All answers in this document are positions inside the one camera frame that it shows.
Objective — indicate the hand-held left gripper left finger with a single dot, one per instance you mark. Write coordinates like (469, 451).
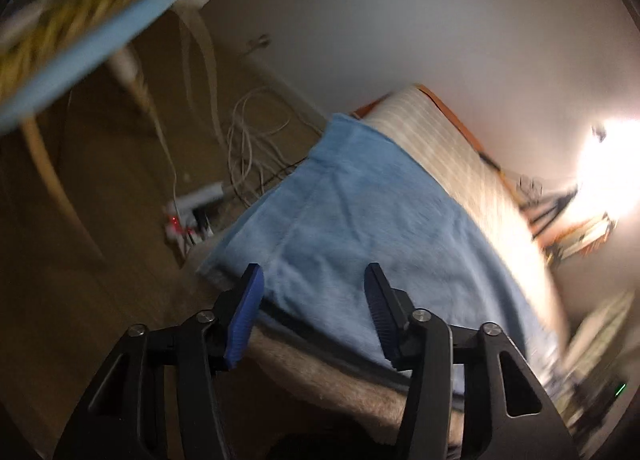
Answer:
(245, 320)

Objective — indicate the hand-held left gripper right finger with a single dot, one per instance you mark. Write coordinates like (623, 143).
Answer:
(380, 310)

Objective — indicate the blue denim pants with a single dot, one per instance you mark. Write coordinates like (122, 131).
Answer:
(375, 220)

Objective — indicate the white power strip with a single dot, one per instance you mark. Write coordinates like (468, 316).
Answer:
(197, 197)

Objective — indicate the beige checkered blanket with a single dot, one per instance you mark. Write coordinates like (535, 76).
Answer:
(450, 139)

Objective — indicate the black mini tripod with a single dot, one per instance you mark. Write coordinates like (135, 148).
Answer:
(550, 212)

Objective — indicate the orange bed sheet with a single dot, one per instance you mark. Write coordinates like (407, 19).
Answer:
(440, 99)

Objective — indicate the light blue chair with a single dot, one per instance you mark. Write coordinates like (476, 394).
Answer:
(100, 39)

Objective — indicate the yellow knitted cushion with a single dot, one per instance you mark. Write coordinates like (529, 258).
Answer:
(75, 14)

